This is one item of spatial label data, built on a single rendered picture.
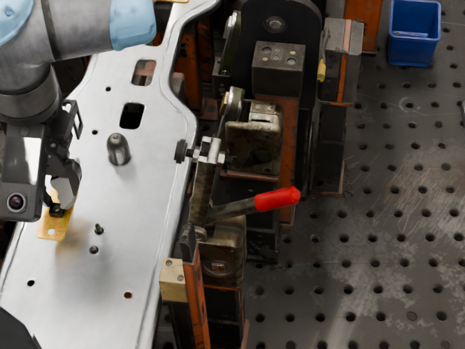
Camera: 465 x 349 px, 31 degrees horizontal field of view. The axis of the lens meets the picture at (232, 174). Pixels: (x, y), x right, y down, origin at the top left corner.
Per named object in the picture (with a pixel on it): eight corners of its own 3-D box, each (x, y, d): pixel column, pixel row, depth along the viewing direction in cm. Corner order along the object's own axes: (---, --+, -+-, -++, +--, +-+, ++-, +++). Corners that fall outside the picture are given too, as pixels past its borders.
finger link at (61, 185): (96, 180, 112) (79, 138, 105) (85, 217, 109) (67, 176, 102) (74, 179, 113) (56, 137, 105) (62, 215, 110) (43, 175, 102)
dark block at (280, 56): (257, 201, 150) (256, 39, 116) (295, 206, 149) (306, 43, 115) (253, 225, 147) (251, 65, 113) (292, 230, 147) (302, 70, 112)
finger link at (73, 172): (89, 188, 106) (72, 146, 99) (86, 197, 105) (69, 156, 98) (55, 185, 107) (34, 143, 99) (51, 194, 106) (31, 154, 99)
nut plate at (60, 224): (52, 185, 113) (51, 180, 112) (79, 188, 112) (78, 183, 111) (34, 238, 108) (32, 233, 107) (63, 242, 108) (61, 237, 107)
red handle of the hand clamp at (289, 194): (190, 201, 107) (295, 174, 98) (200, 210, 108) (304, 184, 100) (184, 229, 104) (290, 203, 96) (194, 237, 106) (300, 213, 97)
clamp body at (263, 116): (228, 221, 148) (221, 83, 118) (293, 228, 147) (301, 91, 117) (221, 266, 143) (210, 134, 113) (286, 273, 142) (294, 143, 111)
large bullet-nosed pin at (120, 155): (113, 153, 122) (106, 125, 117) (134, 155, 122) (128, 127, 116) (108, 170, 120) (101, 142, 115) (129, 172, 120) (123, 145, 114)
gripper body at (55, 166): (87, 129, 106) (69, 65, 96) (69, 184, 101) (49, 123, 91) (29, 123, 107) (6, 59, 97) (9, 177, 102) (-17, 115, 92)
